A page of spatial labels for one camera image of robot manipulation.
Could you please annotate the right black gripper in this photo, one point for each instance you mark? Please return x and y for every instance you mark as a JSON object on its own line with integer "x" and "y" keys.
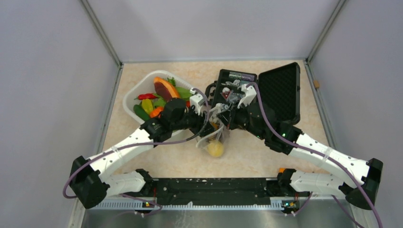
{"x": 228, "y": 117}

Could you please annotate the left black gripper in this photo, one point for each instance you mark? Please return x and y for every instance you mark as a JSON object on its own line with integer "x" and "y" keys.
{"x": 202, "y": 127}

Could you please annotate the clear zip top bag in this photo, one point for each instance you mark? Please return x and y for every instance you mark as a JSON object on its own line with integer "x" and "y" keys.
{"x": 221, "y": 133}

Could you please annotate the yellow lemon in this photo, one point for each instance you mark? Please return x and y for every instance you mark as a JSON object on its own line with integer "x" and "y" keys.
{"x": 215, "y": 148}

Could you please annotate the papaya slice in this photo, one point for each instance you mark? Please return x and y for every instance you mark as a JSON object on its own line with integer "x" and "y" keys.
{"x": 165, "y": 89}

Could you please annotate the yellow green star fruit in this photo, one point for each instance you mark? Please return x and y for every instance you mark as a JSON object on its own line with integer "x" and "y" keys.
{"x": 147, "y": 105}

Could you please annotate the white plastic basket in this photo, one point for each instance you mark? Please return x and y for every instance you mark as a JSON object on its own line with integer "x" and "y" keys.
{"x": 135, "y": 97}

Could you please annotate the small orange fruit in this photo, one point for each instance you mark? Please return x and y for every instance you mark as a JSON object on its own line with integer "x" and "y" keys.
{"x": 156, "y": 112}

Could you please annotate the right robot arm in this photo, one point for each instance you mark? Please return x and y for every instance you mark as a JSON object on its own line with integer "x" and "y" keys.
{"x": 356, "y": 179}

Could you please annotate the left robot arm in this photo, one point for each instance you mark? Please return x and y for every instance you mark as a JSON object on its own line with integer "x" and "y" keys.
{"x": 92, "y": 179}

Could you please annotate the poker chips in case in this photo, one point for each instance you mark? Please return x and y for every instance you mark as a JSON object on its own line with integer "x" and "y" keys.
{"x": 228, "y": 86}

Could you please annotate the green lettuce leaf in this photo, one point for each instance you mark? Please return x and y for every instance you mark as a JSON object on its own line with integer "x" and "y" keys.
{"x": 184, "y": 93}

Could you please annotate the black carrying case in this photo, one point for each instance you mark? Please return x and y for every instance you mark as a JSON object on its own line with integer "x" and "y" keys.
{"x": 279, "y": 89}

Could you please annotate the dark green cucumber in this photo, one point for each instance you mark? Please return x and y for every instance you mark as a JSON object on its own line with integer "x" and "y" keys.
{"x": 140, "y": 112}

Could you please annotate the red chili pepper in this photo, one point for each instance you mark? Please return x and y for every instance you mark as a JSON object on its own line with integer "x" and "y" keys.
{"x": 147, "y": 96}

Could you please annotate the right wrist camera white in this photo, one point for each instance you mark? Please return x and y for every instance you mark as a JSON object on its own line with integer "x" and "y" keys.
{"x": 249, "y": 95}

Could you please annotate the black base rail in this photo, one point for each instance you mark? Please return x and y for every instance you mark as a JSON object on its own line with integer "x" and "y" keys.
{"x": 214, "y": 191}

